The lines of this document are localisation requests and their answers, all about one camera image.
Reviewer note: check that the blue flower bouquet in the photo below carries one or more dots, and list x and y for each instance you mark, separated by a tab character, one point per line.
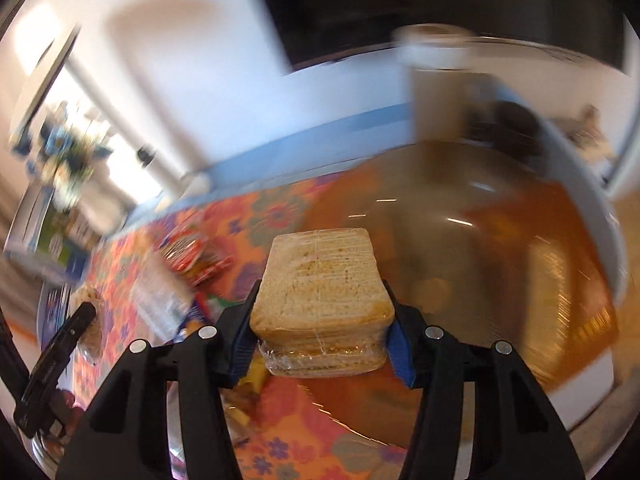
62	154

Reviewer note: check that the red round-label snack bag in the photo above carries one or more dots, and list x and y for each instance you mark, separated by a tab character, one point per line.
193	256

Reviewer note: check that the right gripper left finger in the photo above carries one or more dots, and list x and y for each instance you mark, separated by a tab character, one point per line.
124	432

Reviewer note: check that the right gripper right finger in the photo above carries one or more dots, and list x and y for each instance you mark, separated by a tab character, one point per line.
517	432

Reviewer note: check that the beige thermos bottle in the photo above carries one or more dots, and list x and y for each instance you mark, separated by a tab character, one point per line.
437	61

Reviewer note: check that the black mug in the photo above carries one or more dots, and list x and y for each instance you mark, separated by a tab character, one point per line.
516	131

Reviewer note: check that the green and blue book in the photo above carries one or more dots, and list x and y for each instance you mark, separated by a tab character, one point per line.
37	241

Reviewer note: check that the floral orange table mat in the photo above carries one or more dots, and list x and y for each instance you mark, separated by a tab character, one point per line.
291	432

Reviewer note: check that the black wall television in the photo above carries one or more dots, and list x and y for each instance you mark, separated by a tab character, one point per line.
314	31

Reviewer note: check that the amber ribbed glass bowl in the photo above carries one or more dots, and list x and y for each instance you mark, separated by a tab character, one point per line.
491	249

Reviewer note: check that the plastic-wrapped toast sandwich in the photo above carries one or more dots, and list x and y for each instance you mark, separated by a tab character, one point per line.
322	310

